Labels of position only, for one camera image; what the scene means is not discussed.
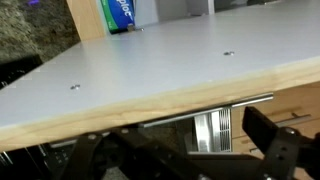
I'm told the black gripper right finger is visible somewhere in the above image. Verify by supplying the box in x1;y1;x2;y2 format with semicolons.
241;105;320;180

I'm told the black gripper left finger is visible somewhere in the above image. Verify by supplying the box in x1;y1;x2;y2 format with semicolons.
64;127;214;180

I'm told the silver bar door handle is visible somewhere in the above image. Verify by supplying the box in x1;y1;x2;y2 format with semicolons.
137;92;275;130

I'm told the wood cabinet beside hood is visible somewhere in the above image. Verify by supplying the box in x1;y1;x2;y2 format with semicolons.
231;81;320;180

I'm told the blue green Ziploc box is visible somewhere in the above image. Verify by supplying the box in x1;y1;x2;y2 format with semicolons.
99;0;137;35

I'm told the silver cabinet handle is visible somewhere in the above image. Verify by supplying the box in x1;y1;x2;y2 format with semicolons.
275;112;313;130

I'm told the light wood wall cabinet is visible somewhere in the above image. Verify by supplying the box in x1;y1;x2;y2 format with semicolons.
65;0;281;42

